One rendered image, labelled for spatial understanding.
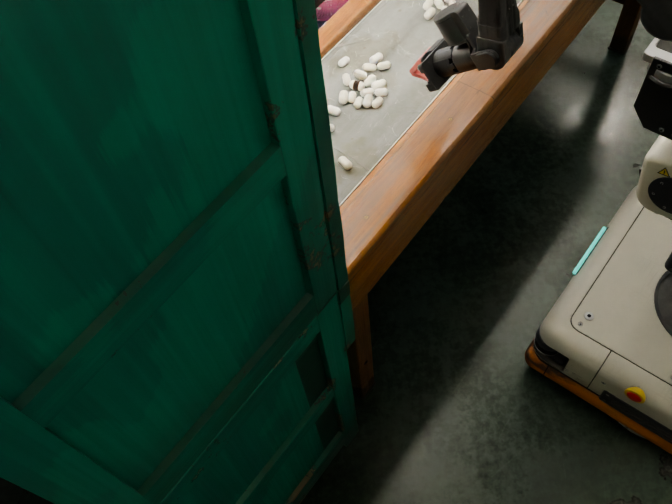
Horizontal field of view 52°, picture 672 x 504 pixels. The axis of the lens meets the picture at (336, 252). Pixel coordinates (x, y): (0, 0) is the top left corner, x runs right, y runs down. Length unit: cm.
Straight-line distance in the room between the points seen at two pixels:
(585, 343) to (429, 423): 49
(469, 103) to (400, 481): 101
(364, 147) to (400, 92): 18
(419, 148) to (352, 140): 16
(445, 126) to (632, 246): 72
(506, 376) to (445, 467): 32
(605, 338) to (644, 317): 12
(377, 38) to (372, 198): 50
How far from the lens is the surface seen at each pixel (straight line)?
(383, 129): 158
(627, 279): 198
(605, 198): 246
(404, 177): 146
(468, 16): 136
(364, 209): 142
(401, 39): 178
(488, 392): 207
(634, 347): 189
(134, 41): 62
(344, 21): 180
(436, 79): 145
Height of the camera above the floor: 193
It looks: 58 degrees down
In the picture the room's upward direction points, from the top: 8 degrees counter-clockwise
